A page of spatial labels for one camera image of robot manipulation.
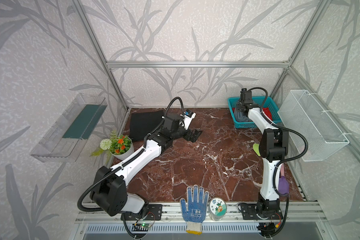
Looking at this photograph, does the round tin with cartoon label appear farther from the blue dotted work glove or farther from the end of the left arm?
the end of the left arm

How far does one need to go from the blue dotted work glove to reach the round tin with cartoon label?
60mm

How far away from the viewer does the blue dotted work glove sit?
27.8 inches

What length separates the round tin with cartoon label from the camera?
0.68 m

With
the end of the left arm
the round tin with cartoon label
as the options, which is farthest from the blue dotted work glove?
the end of the left arm
